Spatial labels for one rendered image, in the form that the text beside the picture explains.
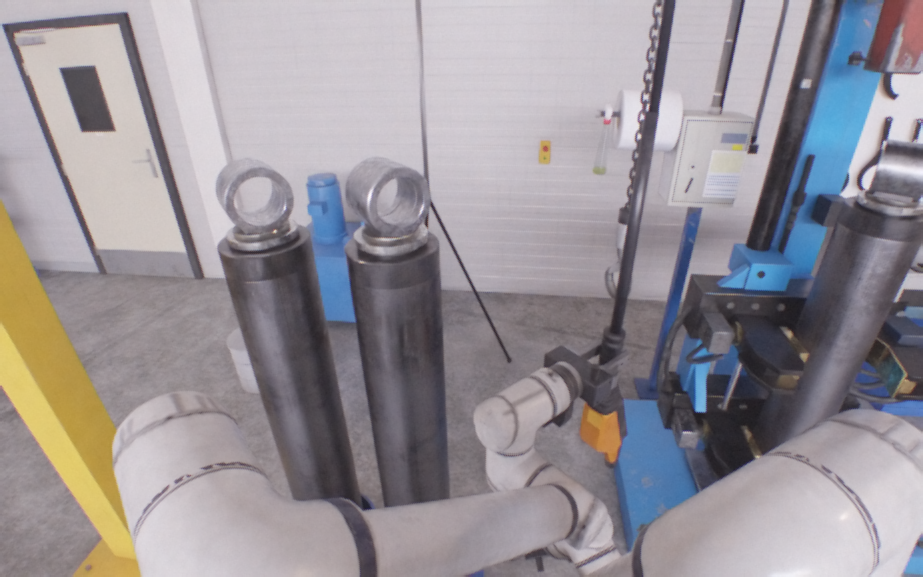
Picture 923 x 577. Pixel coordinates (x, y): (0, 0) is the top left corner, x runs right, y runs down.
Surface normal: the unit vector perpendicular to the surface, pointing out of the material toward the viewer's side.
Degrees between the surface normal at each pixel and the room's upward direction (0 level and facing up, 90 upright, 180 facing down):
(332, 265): 90
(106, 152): 90
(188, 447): 5
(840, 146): 90
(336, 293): 90
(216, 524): 14
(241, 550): 28
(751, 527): 35
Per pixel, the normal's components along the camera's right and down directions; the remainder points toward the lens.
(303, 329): 0.73, 0.32
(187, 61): -0.13, 0.48
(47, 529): -0.01, -0.87
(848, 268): -0.88, 0.24
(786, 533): -0.28, -0.54
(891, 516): 0.30, -0.27
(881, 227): -0.69, 0.36
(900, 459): 0.11, -0.69
